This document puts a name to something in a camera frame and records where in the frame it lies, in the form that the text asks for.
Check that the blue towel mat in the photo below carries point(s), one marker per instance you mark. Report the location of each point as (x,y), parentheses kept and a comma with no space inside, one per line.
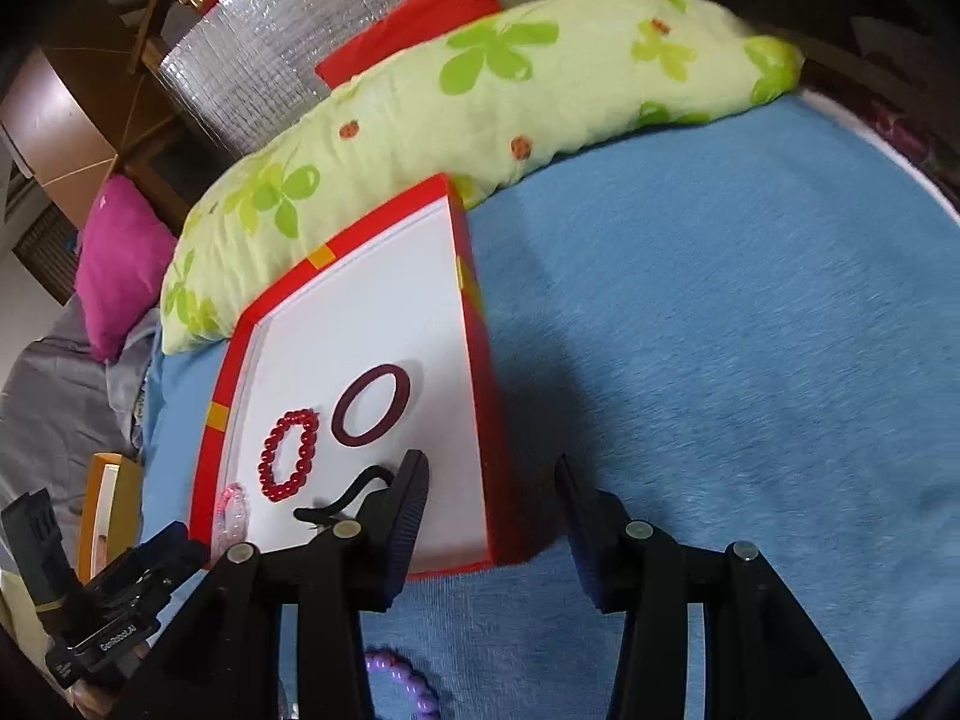
(748,332)

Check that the red shallow gift box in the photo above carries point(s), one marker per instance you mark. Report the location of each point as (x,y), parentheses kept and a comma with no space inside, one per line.
(372,345)

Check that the orange cardboard box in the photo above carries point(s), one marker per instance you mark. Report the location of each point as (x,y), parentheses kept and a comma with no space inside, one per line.
(111,514)

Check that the silver foil insulation board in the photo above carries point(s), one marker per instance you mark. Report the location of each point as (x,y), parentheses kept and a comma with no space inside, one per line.
(245,71)

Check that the red cushion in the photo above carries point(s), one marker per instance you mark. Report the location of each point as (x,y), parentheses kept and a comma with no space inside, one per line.
(408,24)

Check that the magenta cushion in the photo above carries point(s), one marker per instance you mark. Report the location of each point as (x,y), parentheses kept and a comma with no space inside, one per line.
(124,253)

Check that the green clover print pillow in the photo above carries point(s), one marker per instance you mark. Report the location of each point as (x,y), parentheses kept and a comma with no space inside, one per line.
(484,105)

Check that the grey blanket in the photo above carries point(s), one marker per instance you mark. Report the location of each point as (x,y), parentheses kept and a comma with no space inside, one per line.
(60,406)

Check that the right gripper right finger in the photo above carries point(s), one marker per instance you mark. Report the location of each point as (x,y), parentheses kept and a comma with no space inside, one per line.
(620,559)

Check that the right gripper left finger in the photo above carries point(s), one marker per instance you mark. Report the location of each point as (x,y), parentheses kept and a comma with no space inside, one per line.
(391,517)

